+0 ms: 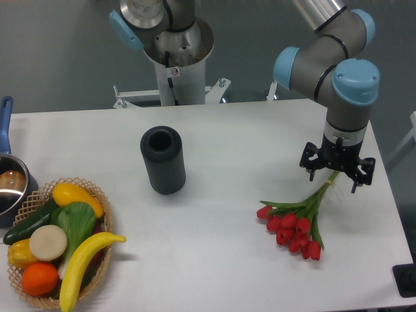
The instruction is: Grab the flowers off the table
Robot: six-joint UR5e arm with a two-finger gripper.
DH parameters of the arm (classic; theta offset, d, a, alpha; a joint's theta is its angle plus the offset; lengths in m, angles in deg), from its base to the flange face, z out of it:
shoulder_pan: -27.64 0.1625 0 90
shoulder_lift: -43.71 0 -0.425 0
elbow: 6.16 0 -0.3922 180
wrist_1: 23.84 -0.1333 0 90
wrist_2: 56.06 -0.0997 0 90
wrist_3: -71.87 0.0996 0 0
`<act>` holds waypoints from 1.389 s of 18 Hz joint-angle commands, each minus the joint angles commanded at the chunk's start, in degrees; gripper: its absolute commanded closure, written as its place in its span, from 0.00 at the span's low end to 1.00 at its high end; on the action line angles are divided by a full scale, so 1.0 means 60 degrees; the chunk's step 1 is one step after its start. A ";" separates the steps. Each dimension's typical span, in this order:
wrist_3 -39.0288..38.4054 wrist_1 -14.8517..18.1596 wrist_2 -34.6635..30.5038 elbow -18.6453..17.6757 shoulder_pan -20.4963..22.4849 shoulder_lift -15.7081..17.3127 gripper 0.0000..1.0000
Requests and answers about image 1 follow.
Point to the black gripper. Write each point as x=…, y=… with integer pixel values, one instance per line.
x=336, y=154

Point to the red tulip bouquet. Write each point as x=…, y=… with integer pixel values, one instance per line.
x=295, y=225

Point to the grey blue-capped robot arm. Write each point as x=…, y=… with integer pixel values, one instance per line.
x=328, y=73

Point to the black device at table edge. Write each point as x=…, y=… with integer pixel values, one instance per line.
x=405, y=279

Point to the dark grey ribbed vase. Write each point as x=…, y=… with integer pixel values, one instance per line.
x=162, y=151

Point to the yellow banana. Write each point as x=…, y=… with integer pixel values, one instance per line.
x=71, y=283

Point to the green bok choy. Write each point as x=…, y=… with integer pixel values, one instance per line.
x=77, y=220

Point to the yellow squash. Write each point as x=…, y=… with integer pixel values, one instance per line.
x=67, y=193

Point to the woven wicker basket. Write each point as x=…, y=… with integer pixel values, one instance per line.
x=94, y=273

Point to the beige round disc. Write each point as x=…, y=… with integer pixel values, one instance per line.
x=48, y=243

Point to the orange fruit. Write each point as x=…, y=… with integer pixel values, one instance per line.
x=39, y=279

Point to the dark green cucumber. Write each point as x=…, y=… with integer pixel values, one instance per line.
x=24, y=230

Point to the yellow bell pepper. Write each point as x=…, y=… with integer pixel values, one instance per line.
x=20, y=255

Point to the white frame at right edge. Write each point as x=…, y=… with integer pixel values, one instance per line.
x=405, y=145

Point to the blue-handled saucepan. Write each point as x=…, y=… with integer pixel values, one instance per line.
x=17, y=183

